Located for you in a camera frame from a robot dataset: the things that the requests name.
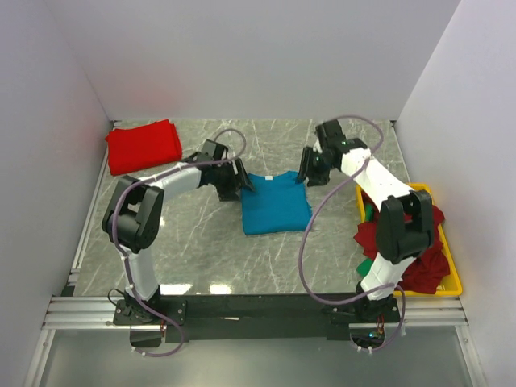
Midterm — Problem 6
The aluminium frame rail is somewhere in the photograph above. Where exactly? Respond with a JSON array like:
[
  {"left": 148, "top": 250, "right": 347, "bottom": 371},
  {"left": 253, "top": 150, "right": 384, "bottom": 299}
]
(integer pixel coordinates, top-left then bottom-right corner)
[{"left": 42, "top": 297, "right": 468, "bottom": 331}]

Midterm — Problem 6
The black base beam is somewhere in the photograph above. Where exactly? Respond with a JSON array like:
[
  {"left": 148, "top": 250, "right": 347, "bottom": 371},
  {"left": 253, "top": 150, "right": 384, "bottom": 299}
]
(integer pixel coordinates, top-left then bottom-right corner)
[{"left": 113, "top": 293, "right": 400, "bottom": 347}]

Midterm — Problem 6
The green t shirt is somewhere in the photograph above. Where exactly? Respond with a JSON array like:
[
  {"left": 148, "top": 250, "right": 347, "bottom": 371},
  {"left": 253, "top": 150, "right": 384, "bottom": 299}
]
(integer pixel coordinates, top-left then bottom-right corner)
[{"left": 356, "top": 203, "right": 374, "bottom": 277}]

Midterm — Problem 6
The folded red t shirt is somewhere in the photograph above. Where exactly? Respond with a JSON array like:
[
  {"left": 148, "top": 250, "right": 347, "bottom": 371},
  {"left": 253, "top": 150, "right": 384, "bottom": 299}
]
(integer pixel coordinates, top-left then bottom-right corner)
[{"left": 105, "top": 119, "right": 183, "bottom": 176}]

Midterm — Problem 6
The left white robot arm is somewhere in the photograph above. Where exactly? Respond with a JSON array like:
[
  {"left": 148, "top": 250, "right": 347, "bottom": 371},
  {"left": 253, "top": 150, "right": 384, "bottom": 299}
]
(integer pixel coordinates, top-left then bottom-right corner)
[{"left": 102, "top": 139, "right": 255, "bottom": 301}]

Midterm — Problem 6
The dark red t shirt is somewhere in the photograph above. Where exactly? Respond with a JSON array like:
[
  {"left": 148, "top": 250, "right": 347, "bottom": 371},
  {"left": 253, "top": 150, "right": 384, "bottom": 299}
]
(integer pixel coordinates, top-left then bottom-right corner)
[{"left": 354, "top": 200, "right": 451, "bottom": 294}]

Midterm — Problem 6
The yellow plastic bin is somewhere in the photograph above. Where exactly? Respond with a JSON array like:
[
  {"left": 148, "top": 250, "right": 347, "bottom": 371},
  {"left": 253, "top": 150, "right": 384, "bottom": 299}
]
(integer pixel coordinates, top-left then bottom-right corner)
[{"left": 356, "top": 187, "right": 463, "bottom": 298}]

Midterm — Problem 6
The blue t shirt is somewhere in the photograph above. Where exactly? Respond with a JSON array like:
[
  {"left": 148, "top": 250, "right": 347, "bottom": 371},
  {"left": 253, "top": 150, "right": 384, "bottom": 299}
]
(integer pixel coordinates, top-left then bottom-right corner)
[{"left": 241, "top": 171, "right": 312, "bottom": 236}]

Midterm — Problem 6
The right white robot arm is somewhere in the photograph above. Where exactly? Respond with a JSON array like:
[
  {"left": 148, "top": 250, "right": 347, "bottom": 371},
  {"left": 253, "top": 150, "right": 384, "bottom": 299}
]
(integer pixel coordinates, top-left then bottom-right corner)
[{"left": 296, "top": 119, "right": 435, "bottom": 302}]

